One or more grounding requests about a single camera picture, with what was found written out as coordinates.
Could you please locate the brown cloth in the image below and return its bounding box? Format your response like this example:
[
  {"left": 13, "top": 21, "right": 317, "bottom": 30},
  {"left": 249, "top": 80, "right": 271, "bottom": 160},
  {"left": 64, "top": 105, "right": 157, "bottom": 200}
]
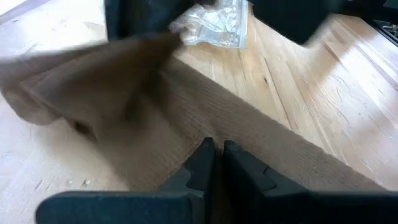
[{"left": 0, "top": 32, "right": 386, "bottom": 192}]

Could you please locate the clear plastic bag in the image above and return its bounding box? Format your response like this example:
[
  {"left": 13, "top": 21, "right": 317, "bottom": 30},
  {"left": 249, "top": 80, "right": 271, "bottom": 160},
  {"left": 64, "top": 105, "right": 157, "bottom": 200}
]
[{"left": 169, "top": 0, "right": 249, "bottom": 50}]

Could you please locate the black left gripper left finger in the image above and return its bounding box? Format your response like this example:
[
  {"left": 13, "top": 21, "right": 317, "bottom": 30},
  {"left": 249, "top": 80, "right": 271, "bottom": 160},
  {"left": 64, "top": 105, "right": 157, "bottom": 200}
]
[{"left": 35, "top": 136, "right": 218, "bottom": 224}]

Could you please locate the black aluminium table frame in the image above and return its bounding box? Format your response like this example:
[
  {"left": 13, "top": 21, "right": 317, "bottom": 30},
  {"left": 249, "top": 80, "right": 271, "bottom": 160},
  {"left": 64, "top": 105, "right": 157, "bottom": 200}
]
[{"left": 369, "top": 17, "right": 398, "bottom": 47}]

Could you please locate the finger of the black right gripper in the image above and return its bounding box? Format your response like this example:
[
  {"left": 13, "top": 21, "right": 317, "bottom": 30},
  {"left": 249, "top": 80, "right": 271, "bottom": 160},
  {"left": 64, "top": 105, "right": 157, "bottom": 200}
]
[
  {"left": 104, "top": 0, "right": 193, "bottom": 41},
  {"left": 251, "top": 0, "right": 348, "bottom": 47}
]

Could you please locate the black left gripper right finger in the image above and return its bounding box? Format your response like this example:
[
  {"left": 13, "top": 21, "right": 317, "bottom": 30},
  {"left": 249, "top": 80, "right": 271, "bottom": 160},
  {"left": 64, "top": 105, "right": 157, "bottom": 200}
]
[{"left": 223, "top": 139, "right": 398, "bottom": 224}]

